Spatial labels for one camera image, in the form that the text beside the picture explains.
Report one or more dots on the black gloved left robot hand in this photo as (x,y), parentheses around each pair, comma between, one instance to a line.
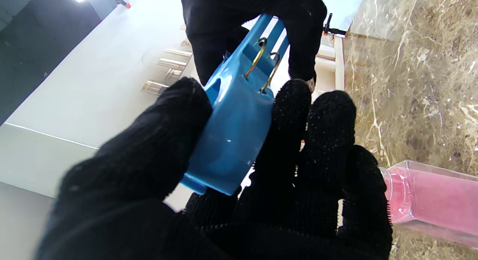
(130,185)

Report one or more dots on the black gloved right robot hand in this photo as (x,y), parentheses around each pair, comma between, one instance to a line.
(224,13)

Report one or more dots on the blue plastic bag clip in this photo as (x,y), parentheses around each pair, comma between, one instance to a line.
(231,133)

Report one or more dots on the pink seasoning bottle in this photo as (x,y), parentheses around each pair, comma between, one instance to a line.
(437,200)

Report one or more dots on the black clamp orange tip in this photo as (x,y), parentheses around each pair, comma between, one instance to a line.
(120,0)
(328,24)

